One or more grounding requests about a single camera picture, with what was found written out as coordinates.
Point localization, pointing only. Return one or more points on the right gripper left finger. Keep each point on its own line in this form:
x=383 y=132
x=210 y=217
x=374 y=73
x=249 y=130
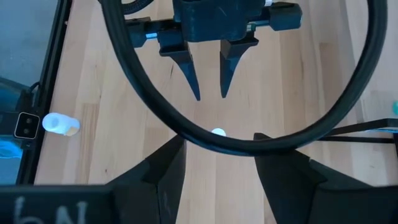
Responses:
x=155 y=193

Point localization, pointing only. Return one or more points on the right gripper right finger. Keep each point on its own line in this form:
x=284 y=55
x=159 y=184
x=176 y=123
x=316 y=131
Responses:
x=295 y=199

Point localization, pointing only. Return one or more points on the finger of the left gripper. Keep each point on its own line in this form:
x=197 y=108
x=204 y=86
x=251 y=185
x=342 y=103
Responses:
x=230 y=65
x=185 y=62

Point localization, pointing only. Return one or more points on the yellow translucent medicine bottle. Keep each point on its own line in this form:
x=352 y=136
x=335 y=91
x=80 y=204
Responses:
x=218 y=132

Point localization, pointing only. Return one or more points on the white plastic medicine bottle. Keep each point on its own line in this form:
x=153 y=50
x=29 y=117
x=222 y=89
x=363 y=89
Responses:
x=57 y=124

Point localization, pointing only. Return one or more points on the black bar with silver brackets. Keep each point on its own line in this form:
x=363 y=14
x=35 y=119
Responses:
x=46 y=77

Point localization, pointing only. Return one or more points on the small black camera white rim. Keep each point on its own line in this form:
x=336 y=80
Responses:
x=27 y=125

